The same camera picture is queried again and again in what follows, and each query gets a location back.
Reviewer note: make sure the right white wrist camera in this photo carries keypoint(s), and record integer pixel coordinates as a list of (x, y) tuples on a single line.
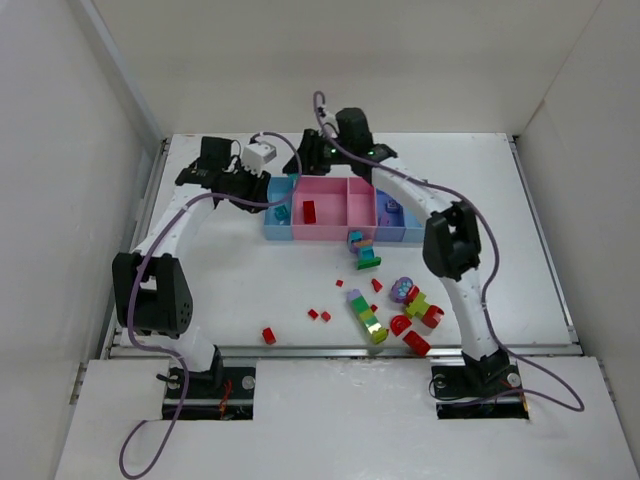
[(327, 116)]

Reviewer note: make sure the metal table rail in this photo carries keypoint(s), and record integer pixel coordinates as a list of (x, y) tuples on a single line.
[(568, 350)]

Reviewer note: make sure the purple paw lego piece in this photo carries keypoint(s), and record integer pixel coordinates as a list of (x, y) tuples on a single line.
[(400, 289)]

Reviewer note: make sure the right light blue bin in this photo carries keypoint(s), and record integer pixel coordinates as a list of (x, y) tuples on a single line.
[(414, 230)]

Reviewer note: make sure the long green lego stack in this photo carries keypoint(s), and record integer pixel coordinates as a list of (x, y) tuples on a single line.
[(366, 317)]

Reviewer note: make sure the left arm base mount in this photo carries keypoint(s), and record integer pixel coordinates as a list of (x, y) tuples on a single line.
[(223, 393)]

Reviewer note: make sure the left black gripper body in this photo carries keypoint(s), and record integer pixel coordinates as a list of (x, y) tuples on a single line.
[(255, 190)]

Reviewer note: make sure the red printed lego brick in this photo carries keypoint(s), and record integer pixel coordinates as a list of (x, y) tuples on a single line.
[(417, 343)]

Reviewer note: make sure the small red lego slope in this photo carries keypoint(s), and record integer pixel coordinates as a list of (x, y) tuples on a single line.
[(377, 286)]

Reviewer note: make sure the left light blue bin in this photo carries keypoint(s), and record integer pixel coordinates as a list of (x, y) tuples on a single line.
[(277, 224)]

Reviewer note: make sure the red lego brick on table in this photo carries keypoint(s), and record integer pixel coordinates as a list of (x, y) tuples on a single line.
[(269, 336)]

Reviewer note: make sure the light blue bin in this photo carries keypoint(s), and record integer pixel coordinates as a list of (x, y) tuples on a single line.
[(414, 230), (277, 224)]

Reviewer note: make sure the teal green lego stack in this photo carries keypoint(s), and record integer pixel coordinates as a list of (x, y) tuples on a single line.
[(363, 249)]

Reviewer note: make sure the red arch lego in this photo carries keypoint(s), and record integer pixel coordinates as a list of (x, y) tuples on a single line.
[(399, 324)]

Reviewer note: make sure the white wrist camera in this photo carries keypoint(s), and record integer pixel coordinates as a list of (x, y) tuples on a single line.
[(255, 156), (327, 116)]

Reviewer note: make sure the teal lego brick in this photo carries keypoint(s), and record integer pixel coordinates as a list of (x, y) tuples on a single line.
[(281, 214)]

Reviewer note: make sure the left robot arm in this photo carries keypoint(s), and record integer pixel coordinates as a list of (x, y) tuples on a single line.
[(153, 299)]

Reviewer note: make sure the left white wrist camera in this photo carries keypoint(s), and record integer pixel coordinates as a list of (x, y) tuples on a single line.
[(255, 156)]

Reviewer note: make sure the small pink bin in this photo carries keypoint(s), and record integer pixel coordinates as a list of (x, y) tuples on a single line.
[(361, 207)]

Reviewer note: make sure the lime red lego cluster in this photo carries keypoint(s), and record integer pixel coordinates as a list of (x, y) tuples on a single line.
[(416, 306)]

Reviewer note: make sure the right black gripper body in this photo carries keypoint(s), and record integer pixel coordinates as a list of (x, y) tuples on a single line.
[(304, 159)]

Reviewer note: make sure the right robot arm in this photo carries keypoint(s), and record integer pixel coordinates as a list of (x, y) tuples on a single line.
[(452, 244)]

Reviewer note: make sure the large pink bin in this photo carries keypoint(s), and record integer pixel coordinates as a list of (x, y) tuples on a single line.
[(329, 196)]

